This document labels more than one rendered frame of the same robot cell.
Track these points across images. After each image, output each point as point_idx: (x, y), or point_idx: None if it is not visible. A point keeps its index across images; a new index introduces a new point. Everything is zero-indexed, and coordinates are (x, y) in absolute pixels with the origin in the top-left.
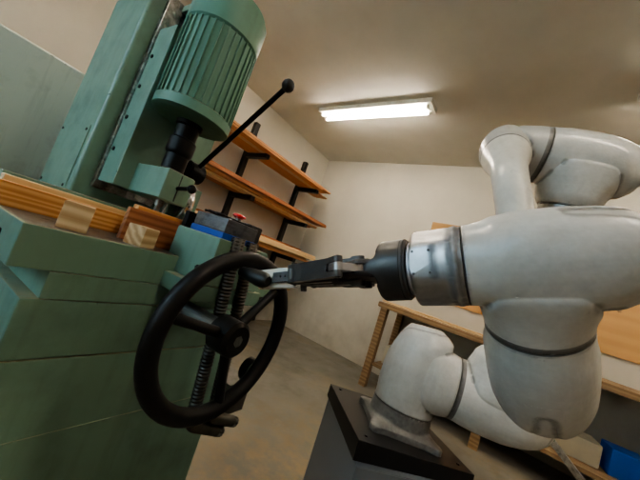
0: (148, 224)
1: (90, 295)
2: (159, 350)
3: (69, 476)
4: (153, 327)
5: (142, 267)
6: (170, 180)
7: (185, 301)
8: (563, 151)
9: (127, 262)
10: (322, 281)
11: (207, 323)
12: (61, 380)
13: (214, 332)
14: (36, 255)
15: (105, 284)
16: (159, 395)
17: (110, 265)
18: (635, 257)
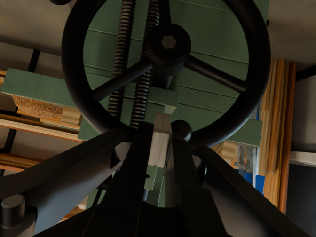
0: None
1: (220, 98)
2: (261, 59)
3: None
4: (267, 83)
5: (189, 117)
6: (150, 180)
7: (246, 105)
8: None
9: (201, 121)
10: (198, 177)
11: (203, 74)
12: (226, 43)
13: (195, 60)
14: (251, 127)
15: (212, 106)
16: (249, 12)
17: (211, 120)
18: None
